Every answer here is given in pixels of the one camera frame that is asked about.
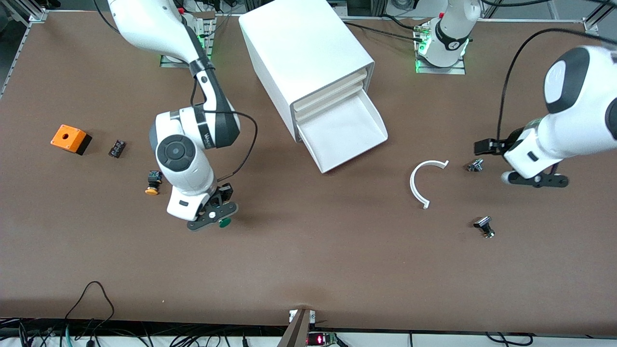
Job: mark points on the green mushroom push button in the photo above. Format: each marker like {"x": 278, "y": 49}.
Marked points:
{"x": 224, "y": 223}

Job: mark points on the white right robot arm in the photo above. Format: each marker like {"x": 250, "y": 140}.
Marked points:
{"x": 144, "y": 24}

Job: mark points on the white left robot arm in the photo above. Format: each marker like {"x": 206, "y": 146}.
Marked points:
{"x": 578, "y": 96}

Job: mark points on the yellow mushroom push button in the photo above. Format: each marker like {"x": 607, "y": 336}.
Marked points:
{"x": 152, "y": 183}

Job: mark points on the white curved plastic arc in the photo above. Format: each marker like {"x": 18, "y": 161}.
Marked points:
{"x": 412, "y": 183}

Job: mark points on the small black contact block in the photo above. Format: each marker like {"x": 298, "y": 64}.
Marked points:
{"x": 117, "y": 149}

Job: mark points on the red display electronics board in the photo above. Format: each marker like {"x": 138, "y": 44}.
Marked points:
{"x": 318, "y": 340}

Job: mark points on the small silver metal switch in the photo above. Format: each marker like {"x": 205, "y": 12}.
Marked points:
{"x": 475, "y": 166}

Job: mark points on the aluminium frame rail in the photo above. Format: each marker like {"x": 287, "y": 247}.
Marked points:
{"x": 36, "y": 17}
{"x": 530, "y": 20}

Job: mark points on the orange button enclosure box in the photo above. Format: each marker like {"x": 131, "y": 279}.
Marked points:
{"x": 67, "y": 137}

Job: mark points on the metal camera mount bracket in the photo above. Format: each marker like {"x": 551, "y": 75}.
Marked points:
{"x": 296, "y": 332}

